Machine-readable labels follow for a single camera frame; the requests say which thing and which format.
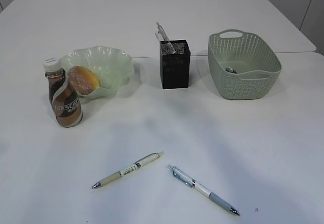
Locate beige grip pen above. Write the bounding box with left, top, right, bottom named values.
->
left=91, top=152, right=164, bottom=189

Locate black mesh pen holder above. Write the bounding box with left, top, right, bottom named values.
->
left=159, top=40, right=191, bottom=89

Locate green woven plastic basket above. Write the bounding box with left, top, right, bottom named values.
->
left=208, top=29, right=282, bottom=100

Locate sugared bread bun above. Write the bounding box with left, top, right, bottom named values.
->
left=68, top=66, right=101, bottom=95

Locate grey grip pen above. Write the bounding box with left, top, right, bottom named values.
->
left=156, top=22, right=176, bottom=54

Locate green wavy glass plate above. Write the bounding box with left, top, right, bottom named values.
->
left=60, top=46, right=135, bottom=99

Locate paper ball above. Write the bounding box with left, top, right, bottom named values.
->
left=225, top=67, right=237, bottom=74

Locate brown Nescafe coffee bottle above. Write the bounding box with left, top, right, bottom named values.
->
left=43, top=58, right=83, bottom=128

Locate blue clear grey-grip pen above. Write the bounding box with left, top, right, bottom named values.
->
left=168, top=165, right=240, bottom=216

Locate clear plastic ruler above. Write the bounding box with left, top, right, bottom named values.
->
left=154, top=31, right=164, bottom=42

